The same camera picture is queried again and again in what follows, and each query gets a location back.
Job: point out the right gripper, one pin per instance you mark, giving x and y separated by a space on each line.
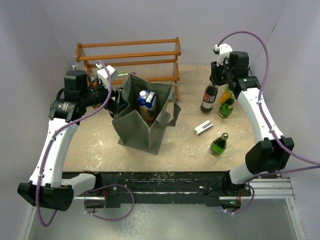
214 76

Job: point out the blue juice carton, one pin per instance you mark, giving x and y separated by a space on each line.
147 105

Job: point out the green glass bottle front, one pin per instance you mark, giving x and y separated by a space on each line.
218 146

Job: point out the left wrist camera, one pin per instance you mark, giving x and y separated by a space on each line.
106 73

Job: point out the wooden shelf rack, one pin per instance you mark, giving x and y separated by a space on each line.
152 60

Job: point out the green glass bottle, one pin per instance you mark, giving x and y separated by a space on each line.
218 146
226 108

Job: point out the white stapler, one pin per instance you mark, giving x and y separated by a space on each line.
203 127

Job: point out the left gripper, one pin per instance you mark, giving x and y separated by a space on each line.
118 104

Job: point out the green canvas bag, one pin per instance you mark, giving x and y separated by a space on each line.
132 129

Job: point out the orange soda plastic bottle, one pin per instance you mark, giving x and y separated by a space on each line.
226 94

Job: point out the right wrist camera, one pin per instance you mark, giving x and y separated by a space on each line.
222 51

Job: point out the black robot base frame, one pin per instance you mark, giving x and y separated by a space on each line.
171 187

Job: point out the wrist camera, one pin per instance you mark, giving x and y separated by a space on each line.
106 73
222 51

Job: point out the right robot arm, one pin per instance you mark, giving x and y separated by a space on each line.
267 155

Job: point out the cola glass bottle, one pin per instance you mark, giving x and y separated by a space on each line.
209 97

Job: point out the green glass bottle rear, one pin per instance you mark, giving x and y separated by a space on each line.
226 108

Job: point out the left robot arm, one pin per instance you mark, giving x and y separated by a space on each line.
46 188

